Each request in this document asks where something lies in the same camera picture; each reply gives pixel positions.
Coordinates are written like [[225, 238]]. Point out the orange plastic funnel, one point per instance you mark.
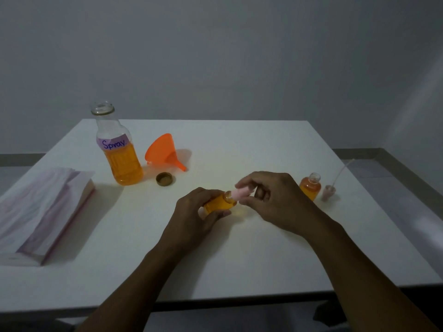
[[164, 152]]

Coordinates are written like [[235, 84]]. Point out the person's right thumb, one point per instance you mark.
[[251, 202]]

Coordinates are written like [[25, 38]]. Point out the person's left hand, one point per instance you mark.
[[188, 221]]

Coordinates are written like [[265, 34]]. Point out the gold metal bottle lid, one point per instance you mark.
[[164, 179]]

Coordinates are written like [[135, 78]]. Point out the person's left forearm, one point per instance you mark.
[[133, 290]]

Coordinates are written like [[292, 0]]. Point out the person's left thumb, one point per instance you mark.
[[218, 215]]

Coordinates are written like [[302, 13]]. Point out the small orange spray bottle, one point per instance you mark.
[[218, 202]]

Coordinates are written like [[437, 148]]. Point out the large glass bottle orange liquid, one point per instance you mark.
[[117, 148]]

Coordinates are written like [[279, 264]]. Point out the pink spray pump with tube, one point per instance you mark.
[[328, 190]]

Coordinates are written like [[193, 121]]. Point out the person's right hand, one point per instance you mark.
[[282, 200]]

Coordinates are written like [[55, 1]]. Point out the person's right forearm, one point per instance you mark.
[[367, 280]]

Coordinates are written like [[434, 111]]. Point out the pink spray cap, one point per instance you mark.
[[242, 193]]

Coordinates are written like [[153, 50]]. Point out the pack of tissues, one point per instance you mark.
[[41, 214]]

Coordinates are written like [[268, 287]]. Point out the small open orange bottle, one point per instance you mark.
[[310, 187]]

